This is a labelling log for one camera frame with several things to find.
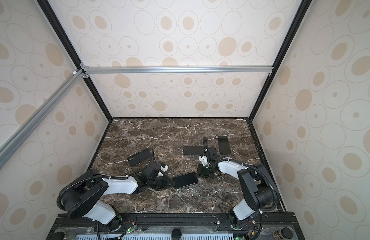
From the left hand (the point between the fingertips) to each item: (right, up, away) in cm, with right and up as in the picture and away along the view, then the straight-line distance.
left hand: (178, 185), depth 84 cm
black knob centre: (0, -13, -21) cm, 25 cm away
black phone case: (-27, +14, +14) cm, 33 cm away
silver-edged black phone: (+31, +21, +20) cm, 42 cm away
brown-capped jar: (+47, -12, -21) cm, 53 cm away
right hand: (+11, +3, +6) cm, 13 cm away
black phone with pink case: (+3, +2, +5) cm, 6 cm away
